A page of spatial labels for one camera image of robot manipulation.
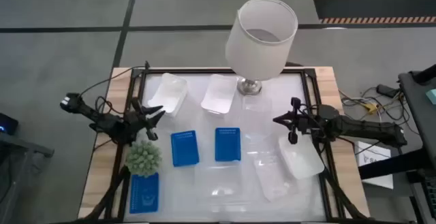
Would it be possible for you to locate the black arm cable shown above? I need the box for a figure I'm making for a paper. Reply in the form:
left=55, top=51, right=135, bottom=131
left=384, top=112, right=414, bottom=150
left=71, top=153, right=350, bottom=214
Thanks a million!
left=77, top=60, right=151, bottom=116

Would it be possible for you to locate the dark device with blue light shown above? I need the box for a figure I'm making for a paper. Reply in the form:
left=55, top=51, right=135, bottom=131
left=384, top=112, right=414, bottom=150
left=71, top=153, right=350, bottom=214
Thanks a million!
left=0, top=112, right=20, bottom=136

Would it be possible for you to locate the black metal table frame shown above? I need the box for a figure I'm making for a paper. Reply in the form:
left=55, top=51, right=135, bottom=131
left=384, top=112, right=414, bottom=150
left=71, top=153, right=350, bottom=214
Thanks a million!
left=102, top=66, right=362, bottom=224

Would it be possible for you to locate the white cardboard box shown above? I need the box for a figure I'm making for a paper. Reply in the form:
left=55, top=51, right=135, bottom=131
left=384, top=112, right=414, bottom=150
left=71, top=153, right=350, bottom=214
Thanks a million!
left=354, top=140, right=394, bottom=190

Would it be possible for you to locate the green artificial plant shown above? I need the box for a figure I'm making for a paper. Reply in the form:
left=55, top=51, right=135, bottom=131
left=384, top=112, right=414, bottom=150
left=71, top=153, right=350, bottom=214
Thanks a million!
left=125, top=140, right=163, bottom=178

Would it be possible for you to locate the white plastic basket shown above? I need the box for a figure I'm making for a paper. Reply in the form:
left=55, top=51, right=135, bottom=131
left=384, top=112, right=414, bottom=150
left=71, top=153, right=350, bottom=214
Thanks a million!
left=200, top=74, right=238, bottom=115
left=146, top=72, right=189, bottom=118
left=277, top=133, right=326, bottom=180

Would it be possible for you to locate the white shade table lamp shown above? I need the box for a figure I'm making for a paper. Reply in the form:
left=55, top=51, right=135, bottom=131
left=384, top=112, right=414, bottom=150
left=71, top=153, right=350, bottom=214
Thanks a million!
left=224, top=0, right=299, bottom=96

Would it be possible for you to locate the black power adapter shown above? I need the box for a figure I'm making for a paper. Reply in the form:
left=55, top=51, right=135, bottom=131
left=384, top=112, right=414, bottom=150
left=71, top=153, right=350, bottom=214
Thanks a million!
left=375, top=84, right=400, bottom=99

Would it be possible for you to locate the grey cart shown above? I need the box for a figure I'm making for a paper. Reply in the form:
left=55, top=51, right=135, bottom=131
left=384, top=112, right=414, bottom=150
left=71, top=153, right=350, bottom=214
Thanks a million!
left=0, top=131, right=55, bottom=224

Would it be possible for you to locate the black desk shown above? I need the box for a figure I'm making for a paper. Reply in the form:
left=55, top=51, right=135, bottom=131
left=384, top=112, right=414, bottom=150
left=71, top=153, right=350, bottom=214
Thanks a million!
left=357, top=63, right=436, bottom=180

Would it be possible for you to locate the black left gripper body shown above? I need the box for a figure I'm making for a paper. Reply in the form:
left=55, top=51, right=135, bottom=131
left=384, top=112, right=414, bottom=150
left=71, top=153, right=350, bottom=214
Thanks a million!
left=123, top=97, right=159, bottom=145

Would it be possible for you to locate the black storage crate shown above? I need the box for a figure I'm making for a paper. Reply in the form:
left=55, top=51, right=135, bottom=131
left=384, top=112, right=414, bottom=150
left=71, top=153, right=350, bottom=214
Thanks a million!
left=409, top=170, right=436, bottom=224

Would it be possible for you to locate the black floor cable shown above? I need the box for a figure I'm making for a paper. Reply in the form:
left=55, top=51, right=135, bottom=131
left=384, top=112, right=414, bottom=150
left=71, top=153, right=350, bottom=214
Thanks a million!
left=339, top=86, right=414, bottom=137

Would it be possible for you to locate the blue plastic basket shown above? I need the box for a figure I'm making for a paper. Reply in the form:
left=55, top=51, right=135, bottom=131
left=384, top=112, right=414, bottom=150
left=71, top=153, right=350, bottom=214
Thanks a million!
left=129, top=172, right=160, bottom=214
left=214, top=127, right=242, bottom=163
left=170, top=129, right=200, bottom=167

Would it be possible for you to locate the teal object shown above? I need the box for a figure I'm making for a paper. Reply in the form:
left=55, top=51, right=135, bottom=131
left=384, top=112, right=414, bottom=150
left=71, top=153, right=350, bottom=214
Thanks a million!
left=425, top=88, right=436, bottom=106

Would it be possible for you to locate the black hazard-striped floor mat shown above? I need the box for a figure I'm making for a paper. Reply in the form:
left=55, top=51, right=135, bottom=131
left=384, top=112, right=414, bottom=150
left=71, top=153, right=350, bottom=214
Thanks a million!
left=312, top=0, right=436, bottom=25

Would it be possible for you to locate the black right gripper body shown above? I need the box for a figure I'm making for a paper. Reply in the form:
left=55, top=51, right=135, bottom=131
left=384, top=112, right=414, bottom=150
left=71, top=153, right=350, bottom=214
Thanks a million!
left=287, top=97, right=323, bottom=146

